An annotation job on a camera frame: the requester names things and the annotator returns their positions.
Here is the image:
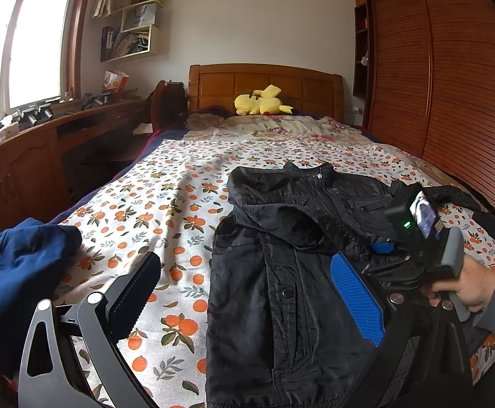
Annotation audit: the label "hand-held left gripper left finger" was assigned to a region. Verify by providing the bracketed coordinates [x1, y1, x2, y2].
[18, 252, 163, 408]

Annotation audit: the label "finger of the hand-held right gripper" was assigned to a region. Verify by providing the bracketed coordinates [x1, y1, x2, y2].
[360, 241, 422, 292]

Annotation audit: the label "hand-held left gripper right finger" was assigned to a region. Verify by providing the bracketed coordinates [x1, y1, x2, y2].
[329, 252, 475, 408]

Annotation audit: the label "black jacket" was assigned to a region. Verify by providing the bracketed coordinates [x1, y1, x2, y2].
[205, 161, 482, 408]

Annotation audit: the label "person's right hand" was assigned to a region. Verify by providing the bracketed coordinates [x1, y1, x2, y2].
[421, 257, 495, 313]

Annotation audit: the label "bed with orange-print sheet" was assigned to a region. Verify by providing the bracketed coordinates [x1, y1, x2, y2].
[47, 136, 495, 408]

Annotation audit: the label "blue garment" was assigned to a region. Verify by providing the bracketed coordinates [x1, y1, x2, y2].
[0, 217, 82, 379]

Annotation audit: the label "wooden slatted wardrobe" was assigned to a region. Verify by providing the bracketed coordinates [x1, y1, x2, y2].
[351, 0, 495, 222]

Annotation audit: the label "floral quilt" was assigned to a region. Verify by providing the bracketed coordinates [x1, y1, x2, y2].
[185, 113, 376, 145]

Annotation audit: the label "wooden desk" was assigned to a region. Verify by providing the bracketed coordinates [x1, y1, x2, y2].
[0, 98, 154, 256]

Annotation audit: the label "wooden chair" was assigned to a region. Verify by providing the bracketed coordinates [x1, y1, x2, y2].
[149, 81, 167, 132]

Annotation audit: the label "yellow plush toy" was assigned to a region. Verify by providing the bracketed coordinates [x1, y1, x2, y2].
[234, 85, 296, 116]

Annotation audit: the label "black grey device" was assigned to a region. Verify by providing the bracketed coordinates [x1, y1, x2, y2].
[15, 102, 54, 126]
[81, 92, 112, 109]

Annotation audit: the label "black backpack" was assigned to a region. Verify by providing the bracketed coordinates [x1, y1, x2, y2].
[160, 80, 188, 130]

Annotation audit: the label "orange white plastic bag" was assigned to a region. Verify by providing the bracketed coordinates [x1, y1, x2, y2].
[103, 70, 130, 94]

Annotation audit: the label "wooden headboard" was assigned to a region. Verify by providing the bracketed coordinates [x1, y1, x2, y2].
[188, 64, 344, 122]

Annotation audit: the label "stack of papers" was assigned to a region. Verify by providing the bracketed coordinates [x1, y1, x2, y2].
[113, 32, 150, 58]

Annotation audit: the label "dark binders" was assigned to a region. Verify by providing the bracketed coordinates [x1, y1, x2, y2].
[100, 25, 115, 61]

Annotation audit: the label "window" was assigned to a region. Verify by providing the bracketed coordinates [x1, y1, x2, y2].
[0, 0, 90, 111]

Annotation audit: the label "white paper bag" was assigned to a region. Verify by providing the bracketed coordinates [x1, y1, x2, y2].
[122, 3, 156, 30]

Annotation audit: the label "white wall shelf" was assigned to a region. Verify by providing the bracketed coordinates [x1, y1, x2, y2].
[92, 0, 165, 62]

